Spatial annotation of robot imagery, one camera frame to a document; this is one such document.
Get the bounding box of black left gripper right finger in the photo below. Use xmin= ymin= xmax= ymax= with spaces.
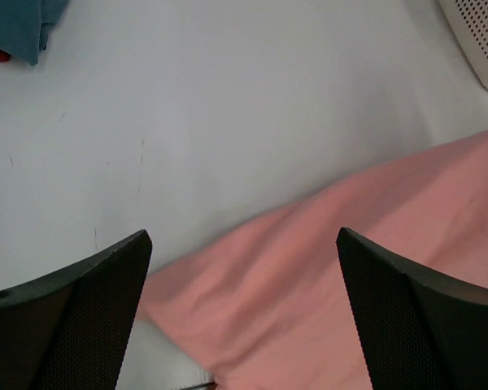
xmin=336 ymin=227 xmax=488 ymax=389

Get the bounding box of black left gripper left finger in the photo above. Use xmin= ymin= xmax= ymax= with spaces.
xmin=0 ymin=230 xmax=152 ymax=389

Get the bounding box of pink t shirt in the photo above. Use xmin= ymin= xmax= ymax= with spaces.
xmin=137 ymin=131 xmax=488 ymax=389

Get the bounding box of folded teal t shirt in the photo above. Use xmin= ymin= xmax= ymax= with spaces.
xmin=0 ymin=0 xmax=69 ymax=66

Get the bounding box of white perforated laundry basket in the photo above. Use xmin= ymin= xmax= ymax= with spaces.
xmin=438 ymin=0 xmax=488 ymax=90

